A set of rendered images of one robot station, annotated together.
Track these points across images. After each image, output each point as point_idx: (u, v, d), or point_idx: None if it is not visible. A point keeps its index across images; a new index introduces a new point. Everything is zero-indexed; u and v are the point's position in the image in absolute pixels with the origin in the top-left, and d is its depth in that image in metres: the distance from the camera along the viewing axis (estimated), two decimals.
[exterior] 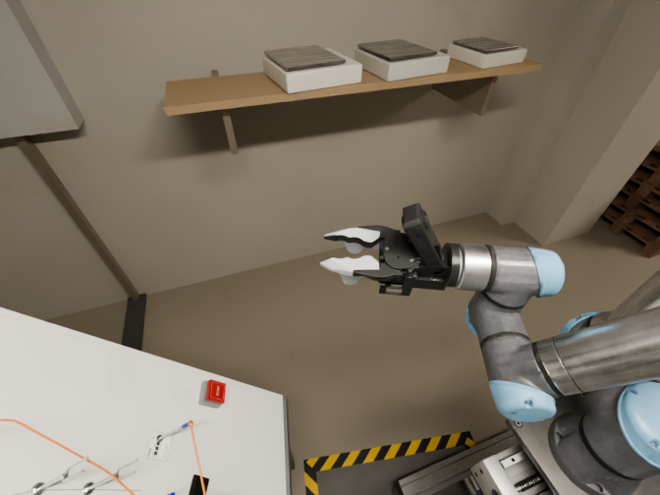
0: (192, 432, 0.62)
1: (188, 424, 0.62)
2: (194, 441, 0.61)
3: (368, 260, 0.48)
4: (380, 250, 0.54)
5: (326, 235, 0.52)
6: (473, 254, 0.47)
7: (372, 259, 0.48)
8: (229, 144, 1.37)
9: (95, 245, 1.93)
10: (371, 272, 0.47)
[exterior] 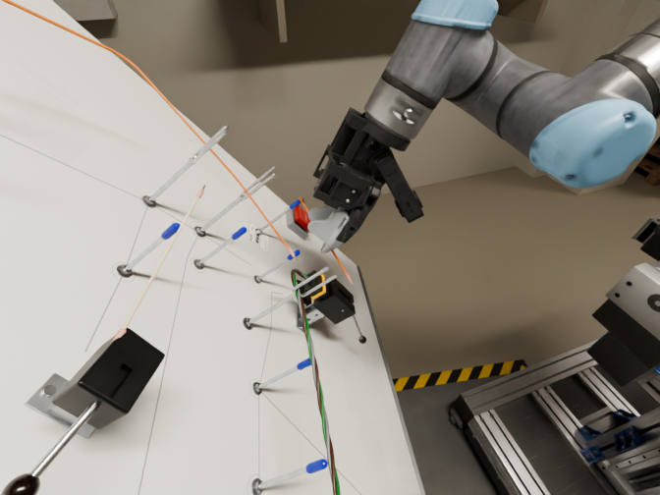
0: (307, 208, 0.52)
1: (301, 200, 0.52)
2: None
3: None
4: (337, 206, 0.43)
5: (326, 251, 0.51)
6: None
7: None
8: (278, 29, 1.27)
9: None
10: None
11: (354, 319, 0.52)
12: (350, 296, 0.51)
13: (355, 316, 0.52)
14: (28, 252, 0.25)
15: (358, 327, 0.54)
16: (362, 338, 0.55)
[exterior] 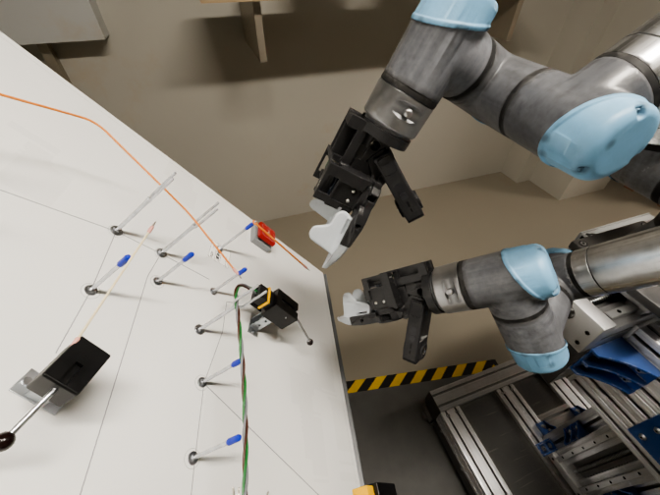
0: (261, 228, 0.62)
1: (254, 224, 0.61)
2: (267, 233, 0.63)
3: None
4: (337, 205, 0.43)
5: (327, 266, 0.47)
6: None
7: None
8: (258, 50, 1.36)
9: None
10: None
11: (299, 324, 0.61)
12: (295, 304, 0.60)
13: (300, 322, 0.61)
14: (14, 280, 0.34)
15: (304, 331, 0.63)
16: (309, 341, 0.64)
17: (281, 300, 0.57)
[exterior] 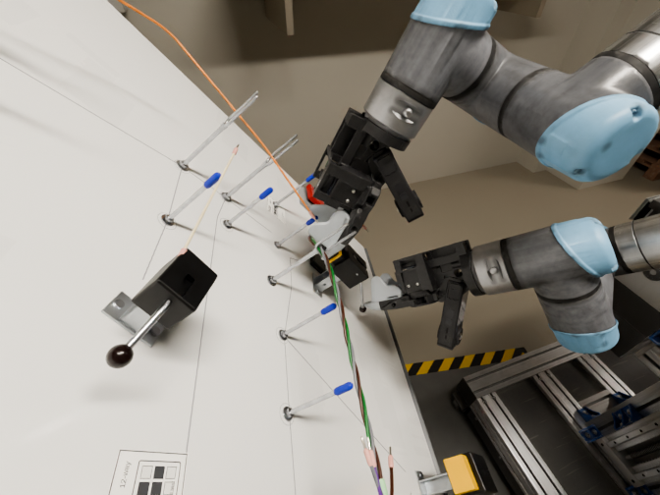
0: None
1: None
2: None
3: (350, 211, 0.49)
4: (337, 206, 0.43)
5: None
6: None
7: (352, 209, 0.49)
8: (285, 23, 1.30)
9: None
10: None
11: (361, 287, 0.56)
12: (363, 262, 0.54)
13: (362, 284, 0.56)
14: (91, 193, 0.28)
15: (362, 296, 0.57)
16: (363, 306, 0.59)
17: (354, 254, 0.52)
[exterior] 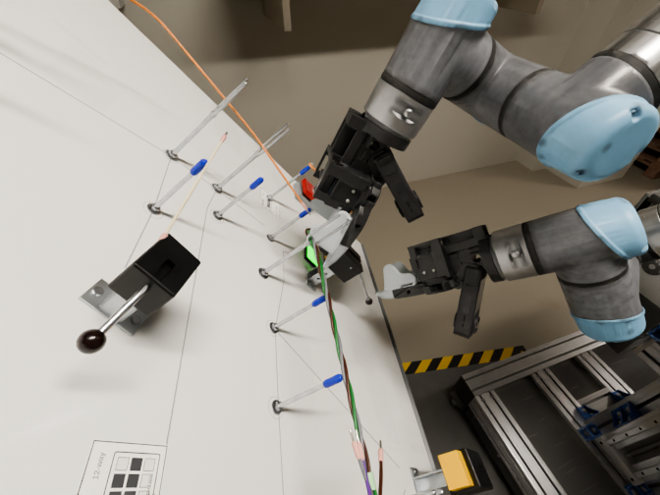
0: None
1: (311, 167, 0.55)
2: None
3: None
4: (337, 205, 0.43)
5: (327, 266, 0.47)
6: None
7: None
8: (283, 19, 1.29)
9: None
10: None
11: (360, 279, 0.55)
12: (357, 255, 0.53)
13: (361, 277, 0.55)
14: (73, 179, 0.28)
15: (365, 288, 0.56)
16: (369, 300, 0.58)
17: None
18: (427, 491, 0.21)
